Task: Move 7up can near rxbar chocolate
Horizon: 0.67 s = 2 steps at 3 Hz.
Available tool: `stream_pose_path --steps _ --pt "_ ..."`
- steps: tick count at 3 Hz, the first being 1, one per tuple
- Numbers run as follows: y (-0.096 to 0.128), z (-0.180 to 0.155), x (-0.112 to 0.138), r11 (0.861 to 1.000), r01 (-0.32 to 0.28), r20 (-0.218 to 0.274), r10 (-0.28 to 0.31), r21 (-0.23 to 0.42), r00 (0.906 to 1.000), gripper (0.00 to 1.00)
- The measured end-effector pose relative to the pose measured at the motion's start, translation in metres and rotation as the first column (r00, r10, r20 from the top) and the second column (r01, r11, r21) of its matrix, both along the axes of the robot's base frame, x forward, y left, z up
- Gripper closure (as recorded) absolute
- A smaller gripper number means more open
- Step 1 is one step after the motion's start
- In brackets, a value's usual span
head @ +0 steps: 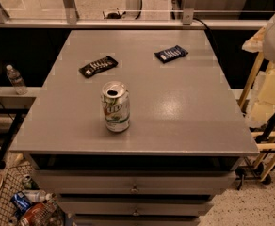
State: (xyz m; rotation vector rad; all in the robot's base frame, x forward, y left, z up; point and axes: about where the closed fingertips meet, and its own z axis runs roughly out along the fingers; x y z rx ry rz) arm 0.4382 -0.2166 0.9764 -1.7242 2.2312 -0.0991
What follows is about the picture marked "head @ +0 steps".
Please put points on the plastic bottle in basket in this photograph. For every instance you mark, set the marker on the plastic bottle in basket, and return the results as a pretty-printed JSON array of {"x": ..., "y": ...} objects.
[{"x": 37, "y": 195}]

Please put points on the yellow wooden frame cart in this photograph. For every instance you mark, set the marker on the yellow wooden frame cart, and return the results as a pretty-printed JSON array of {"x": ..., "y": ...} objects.
[{"x": 258, "y": 99}]

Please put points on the metal window rail frame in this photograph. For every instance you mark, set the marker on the metal window rail frame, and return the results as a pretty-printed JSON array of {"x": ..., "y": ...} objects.
[{"x": 217, "y": 14}]

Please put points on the green can in basket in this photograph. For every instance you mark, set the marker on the green can in basket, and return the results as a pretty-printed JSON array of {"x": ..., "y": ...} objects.
[{"x": 29, "y": 183}]

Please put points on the black rxbar chocolate bar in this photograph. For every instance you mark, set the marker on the black rxbar chocolate bar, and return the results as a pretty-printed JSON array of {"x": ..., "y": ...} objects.
[{"x": 98, "y": 66}]

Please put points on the blue snack bar wrapper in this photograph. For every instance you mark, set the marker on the blue snack bar wrapper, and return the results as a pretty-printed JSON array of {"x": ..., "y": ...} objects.
[{"x": 171, "y": 54}]

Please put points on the wire mesh basket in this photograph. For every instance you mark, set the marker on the wire mesh basket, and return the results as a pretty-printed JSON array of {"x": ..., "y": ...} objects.
[{"x": 9, "y": 214}]

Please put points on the red soda can in basket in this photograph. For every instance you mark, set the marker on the red soda can in basket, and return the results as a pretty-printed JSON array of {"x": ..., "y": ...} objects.
[{"x": 37, "y": 215}]

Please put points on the clear plastic water bottle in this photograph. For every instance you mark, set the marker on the clear plastic water bottle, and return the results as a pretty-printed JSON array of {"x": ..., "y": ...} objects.
[{"x": 16, "y": 80}]

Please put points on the green white 7up can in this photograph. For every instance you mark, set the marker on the green white 7up can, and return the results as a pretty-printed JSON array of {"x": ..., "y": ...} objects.
[{"x": 116, "y": 106}]

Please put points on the grey drawer cabinet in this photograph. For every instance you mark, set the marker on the grey drawer cabinet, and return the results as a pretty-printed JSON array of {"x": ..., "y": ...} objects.
[{"x": 135, "y": 190}]

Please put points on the grey side bench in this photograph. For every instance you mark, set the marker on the grey side bench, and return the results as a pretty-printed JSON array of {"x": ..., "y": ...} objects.
[{"x": 15, "y": 107}]

